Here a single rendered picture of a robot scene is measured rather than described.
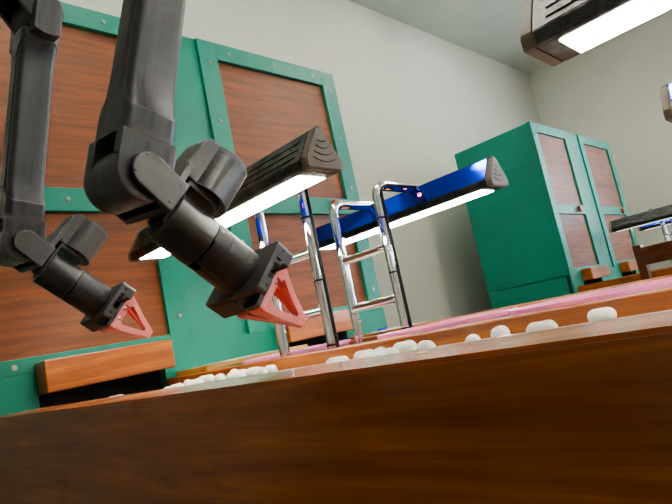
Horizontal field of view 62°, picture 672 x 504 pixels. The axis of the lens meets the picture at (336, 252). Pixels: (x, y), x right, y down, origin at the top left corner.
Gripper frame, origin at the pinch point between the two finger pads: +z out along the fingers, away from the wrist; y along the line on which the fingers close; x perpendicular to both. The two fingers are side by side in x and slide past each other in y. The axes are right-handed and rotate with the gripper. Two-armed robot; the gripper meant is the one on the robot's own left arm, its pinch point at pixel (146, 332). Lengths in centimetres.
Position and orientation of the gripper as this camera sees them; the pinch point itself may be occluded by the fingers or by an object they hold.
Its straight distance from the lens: 102.0
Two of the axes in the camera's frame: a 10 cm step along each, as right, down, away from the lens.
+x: -3.0, 7.7, -5.7
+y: -6.8, 2.4, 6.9
